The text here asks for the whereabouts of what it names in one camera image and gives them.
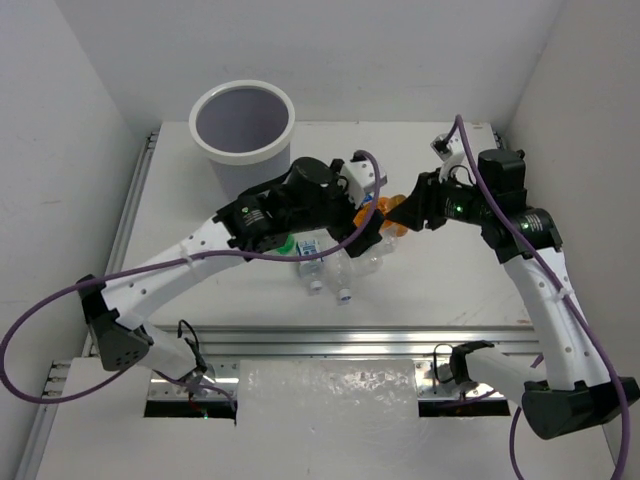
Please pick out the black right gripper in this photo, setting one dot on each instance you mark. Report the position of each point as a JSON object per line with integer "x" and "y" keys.
{"x": 423, "y": 202}

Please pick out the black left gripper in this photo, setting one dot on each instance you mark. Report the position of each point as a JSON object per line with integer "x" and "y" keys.
{"x": 347, "y": 220}

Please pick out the orange juice bottle front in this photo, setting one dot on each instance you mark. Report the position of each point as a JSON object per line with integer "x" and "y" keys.
{"x": 367, "y": 212}

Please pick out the orange juice bottle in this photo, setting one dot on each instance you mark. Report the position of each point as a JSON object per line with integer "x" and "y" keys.
{"x": 392, "y": 228}
{"x": 367, "y": 212}

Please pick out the clear bottle dark green label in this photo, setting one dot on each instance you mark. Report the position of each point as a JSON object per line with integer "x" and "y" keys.
{"x": 372, "y": 260}

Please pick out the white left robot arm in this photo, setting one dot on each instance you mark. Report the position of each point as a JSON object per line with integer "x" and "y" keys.
{"x": 309, "y": 196}

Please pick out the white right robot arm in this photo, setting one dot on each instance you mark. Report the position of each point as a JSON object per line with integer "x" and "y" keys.
{"x": 574, "y": 390}

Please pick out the grey bin with white rim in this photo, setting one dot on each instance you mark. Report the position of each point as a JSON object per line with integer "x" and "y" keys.
{"x": 244, "y": 128}

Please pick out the clear unlabelled bottle blue cap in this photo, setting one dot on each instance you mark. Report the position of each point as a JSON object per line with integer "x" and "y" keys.
{"x": 339, "y": 276}

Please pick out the clear bottle green white label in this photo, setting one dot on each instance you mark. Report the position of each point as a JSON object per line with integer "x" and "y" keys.
{"x": 310, "y": 271}

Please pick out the green plastic bottle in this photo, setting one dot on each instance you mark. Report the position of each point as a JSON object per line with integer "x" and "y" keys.
{"x": 288, "y": 247}

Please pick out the white front cover panel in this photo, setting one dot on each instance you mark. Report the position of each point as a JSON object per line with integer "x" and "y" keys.
{"x": 282, "y": 391}

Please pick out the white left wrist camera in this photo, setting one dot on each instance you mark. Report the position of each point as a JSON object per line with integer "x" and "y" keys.
{"x": 361, "y": 178}

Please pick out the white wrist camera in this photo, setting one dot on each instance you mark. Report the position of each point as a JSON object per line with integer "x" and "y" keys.
{"x": 450, "y": 149}
{"x": 361, "y": 178}

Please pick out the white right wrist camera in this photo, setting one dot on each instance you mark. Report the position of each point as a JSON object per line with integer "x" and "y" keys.
{"x": 450, "y": 149}

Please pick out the aluminium front rail frame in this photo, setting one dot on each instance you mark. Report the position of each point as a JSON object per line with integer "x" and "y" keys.
{"x": 427, "y": 349}

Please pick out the aluminium left side rail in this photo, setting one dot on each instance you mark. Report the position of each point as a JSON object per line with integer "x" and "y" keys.
{"x": 126, "y": 223}

